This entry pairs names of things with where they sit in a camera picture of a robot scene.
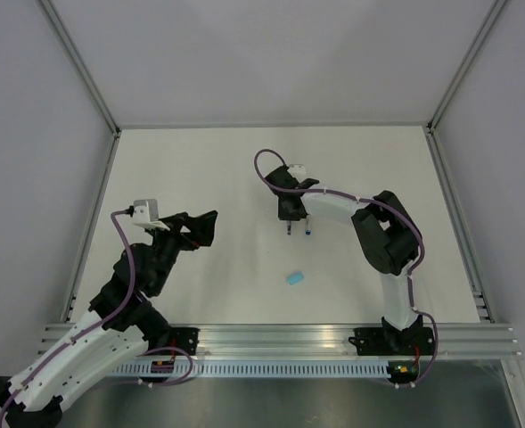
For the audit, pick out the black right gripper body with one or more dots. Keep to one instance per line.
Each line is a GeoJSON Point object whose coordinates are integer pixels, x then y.
{"type": "Point", "coordinates": [284, 215]}

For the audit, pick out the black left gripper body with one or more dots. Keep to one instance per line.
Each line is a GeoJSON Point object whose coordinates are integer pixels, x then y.
{"type": "Point", "coordinates": [174, 238]}

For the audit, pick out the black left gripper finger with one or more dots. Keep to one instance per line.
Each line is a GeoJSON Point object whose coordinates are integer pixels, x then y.
{"type": "Point", "coordinates": [203, 234]}
{"type": "Point", "coordinates": [208, 217]}

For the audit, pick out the white marker pen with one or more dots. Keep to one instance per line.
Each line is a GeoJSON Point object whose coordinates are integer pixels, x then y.
{"type": "Point", "coordinates": [308, 228]}

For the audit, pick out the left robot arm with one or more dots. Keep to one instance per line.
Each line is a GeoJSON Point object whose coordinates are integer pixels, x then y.
{"type": "Point", "coordinates": [120, 323]}

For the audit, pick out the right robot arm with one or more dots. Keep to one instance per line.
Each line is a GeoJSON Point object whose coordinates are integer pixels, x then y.
{"type": "Point", "coordinates": [389, 239]}

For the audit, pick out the light blue eraser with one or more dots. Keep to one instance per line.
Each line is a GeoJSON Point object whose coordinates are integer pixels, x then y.
{"type": "Point", "coordinates": [294, 278]}

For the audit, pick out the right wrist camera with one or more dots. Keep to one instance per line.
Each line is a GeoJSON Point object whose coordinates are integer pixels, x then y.
{"type": "Point", "coordinates": [297, 170]}

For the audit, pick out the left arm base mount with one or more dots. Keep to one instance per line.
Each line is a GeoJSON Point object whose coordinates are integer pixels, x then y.
{"type": "Point", "coordinates": [179, 338]}

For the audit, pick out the left aluminium frame post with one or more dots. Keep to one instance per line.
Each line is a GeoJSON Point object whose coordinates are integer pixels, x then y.
{"type": "Point", "coordinates": [70, 49]}

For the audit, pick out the aluminium frame post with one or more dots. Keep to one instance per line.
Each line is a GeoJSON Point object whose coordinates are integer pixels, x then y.
{"type": "Point", "coordinates": [70, 49]}
{"type": "Point", "coordinates": [473, 52]}

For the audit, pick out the slotted cable duct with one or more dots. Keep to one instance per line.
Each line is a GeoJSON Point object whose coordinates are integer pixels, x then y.
{"type": "Point", "coordinates": [273, 369]}

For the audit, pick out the right aluminium frame post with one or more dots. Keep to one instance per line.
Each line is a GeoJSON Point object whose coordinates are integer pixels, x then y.
{"type": "Point", "coordinates": [473, 52]}

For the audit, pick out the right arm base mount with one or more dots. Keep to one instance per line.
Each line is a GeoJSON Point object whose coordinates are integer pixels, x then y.
{"type": "Point", "coordinates": [387, 341]}

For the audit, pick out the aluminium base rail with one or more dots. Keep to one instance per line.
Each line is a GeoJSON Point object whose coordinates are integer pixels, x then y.
{"type": "Point", "coordinates": [331, 342]}

